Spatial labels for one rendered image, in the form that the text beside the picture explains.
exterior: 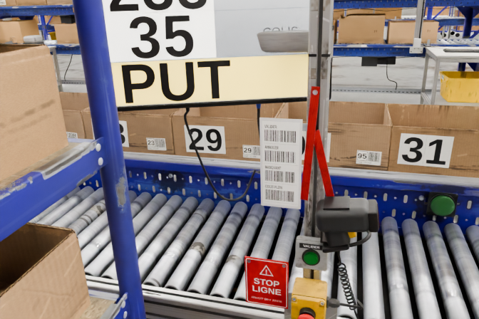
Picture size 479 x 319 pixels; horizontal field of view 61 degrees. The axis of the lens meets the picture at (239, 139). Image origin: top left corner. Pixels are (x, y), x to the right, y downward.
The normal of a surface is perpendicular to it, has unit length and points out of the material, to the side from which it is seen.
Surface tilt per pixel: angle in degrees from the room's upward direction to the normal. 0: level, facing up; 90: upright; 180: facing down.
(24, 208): 90
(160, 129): 90
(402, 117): 90
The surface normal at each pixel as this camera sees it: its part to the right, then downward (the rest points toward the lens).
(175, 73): 0.08, 0.27
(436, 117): -0.26, 0.33
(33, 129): 0.96, 0.08
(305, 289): -0.04, -0.94
